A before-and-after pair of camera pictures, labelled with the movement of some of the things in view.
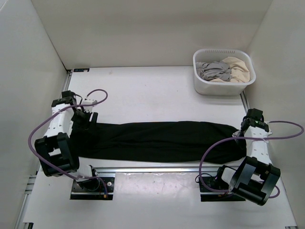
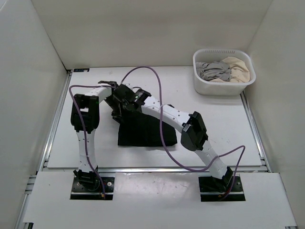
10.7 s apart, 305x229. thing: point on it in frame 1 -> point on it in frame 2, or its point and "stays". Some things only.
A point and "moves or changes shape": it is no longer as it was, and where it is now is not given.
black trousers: [161, 141] moves or changes shape
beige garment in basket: [239, 72] stays
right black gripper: [240, 143] -> [122, 110]
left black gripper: [85, 126] -> [116, 114]
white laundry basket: [222, 71] stays
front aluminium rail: [155, 170] stays
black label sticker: [81, 70] stays
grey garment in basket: [218, 70] stays
